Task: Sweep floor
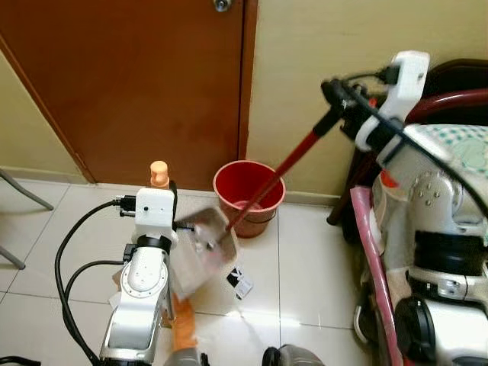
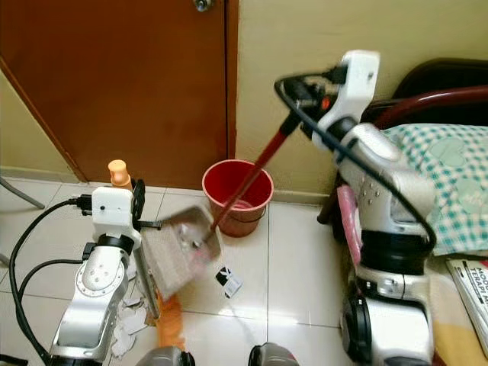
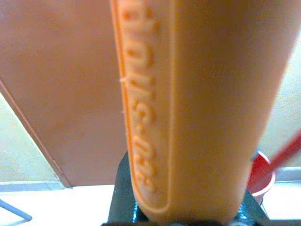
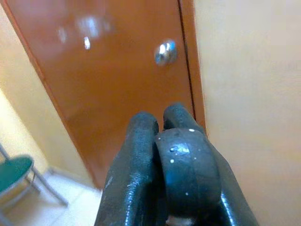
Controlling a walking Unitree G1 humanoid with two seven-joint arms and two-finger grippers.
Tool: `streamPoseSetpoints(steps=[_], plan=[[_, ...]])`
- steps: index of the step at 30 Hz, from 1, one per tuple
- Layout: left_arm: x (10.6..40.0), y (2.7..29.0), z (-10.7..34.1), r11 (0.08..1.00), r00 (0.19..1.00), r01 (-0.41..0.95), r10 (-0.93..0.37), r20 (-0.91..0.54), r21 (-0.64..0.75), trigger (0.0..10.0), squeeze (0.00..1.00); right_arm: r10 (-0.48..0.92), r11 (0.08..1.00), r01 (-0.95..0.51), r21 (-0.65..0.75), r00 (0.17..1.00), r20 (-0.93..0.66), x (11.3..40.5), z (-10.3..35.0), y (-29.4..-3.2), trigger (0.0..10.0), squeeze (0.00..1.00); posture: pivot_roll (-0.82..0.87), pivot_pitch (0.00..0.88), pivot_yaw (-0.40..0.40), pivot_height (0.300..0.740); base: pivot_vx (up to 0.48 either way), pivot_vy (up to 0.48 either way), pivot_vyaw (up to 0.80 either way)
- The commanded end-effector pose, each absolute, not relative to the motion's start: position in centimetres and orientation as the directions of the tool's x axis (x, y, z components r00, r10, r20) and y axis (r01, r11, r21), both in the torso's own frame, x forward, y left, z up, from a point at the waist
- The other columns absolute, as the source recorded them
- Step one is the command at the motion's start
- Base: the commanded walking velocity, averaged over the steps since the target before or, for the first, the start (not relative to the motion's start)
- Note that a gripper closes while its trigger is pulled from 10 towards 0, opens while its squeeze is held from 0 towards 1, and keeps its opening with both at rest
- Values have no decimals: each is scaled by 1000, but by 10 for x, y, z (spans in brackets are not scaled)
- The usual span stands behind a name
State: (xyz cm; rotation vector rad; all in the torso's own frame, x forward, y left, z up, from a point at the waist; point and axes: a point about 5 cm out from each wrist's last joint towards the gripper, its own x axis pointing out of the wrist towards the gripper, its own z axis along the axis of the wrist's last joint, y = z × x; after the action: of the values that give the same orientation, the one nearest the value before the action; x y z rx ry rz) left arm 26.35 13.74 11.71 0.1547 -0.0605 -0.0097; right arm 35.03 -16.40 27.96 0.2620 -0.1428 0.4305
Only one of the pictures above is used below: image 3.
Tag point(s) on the red plastic bucket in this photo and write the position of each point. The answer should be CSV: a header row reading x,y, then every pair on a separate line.
x,y
259,179

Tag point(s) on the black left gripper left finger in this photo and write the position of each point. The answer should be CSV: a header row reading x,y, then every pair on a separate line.
x,y
123,200

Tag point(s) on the brown wooden door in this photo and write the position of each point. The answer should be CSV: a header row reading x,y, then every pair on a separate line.
x,y
65,89

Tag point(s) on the orange broom silver pole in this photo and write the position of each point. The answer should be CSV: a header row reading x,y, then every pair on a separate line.
x,y
211,106

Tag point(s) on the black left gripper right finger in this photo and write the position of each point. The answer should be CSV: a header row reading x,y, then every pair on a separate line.
x,y
251,212

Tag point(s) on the grey metal pole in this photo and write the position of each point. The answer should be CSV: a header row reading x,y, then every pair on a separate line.
x,y
16,210

